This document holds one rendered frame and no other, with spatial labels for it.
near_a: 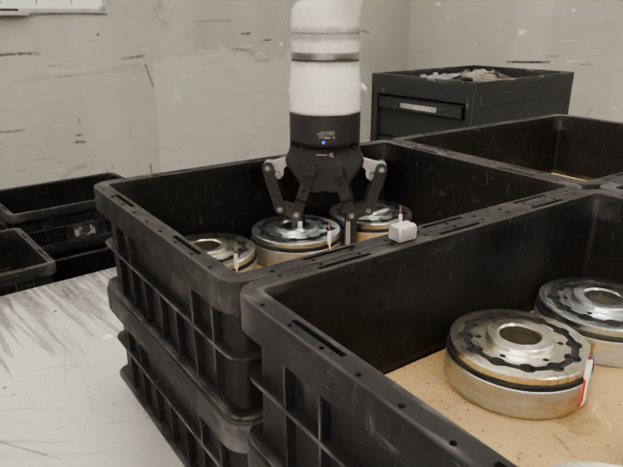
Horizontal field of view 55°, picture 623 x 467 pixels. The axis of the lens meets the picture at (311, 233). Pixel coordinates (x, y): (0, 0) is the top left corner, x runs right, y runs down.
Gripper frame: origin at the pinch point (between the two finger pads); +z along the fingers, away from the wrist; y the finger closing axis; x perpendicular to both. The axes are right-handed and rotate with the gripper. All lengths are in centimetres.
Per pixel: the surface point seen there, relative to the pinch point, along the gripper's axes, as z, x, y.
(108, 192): -7.7, -10.1, -20.2
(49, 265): 26, 49, -60
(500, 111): 6, 137, 52
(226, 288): -7.1, -29.3, -5.1
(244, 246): -0.7, -5.6, -8.2
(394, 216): -0.8, 5.0, 8.2
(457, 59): 5, 386, 80
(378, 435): -5.7, -41.3, 4.1
